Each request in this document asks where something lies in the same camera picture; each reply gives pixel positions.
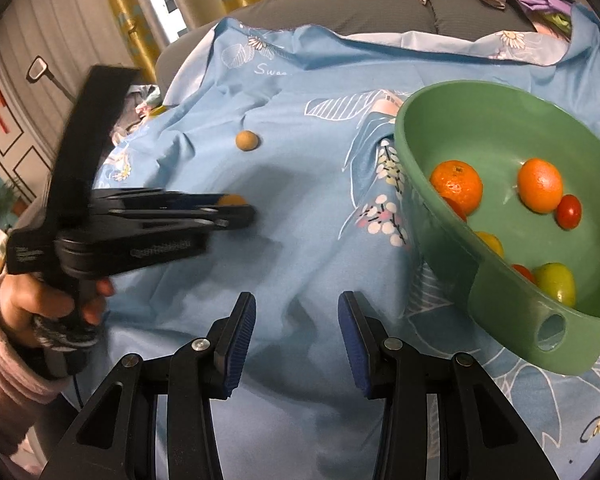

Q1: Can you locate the person's left hand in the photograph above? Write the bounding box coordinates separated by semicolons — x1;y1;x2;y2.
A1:
0;274;116;348

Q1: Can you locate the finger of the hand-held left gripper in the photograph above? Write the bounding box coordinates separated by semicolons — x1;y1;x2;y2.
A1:
94;187;223;211
92;204;257;234

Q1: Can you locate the orange tangerine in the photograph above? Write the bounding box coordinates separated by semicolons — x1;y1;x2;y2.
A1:
429;160;484;223
517;158;564;214

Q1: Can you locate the green mango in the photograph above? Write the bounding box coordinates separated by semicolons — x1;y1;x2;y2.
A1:
532;262;577;308

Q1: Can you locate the mixed clothes pile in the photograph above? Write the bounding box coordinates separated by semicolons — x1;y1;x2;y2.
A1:
110;82;171;146

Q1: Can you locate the person's left forearm pink sleeve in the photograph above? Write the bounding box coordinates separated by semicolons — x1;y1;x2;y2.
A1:
0;280;63;471

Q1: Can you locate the thin blue cable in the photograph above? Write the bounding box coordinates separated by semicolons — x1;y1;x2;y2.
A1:
70;372;86;408

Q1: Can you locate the window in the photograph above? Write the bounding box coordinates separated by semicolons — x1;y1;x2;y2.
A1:
122;0;188;46

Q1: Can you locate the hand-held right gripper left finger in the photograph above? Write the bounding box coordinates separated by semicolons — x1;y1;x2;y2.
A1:
40;291;257;480

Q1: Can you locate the yellow curtain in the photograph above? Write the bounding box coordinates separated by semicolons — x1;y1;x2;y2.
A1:
97;0;286;90

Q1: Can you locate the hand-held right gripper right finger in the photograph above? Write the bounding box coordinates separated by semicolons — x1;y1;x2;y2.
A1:
337;290;561;480

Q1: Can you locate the green plastic basin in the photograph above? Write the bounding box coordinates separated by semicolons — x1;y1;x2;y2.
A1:
393;80;600;376

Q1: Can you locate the small yellow-green fruit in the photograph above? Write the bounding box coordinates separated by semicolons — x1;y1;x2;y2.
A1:
474;231;506;260

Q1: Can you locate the blue floral cloth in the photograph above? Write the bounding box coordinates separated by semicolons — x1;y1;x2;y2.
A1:
75;16;600;480

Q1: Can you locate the red cherry tomato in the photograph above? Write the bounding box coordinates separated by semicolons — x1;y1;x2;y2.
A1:
510;263;537;285
554;194;583;231

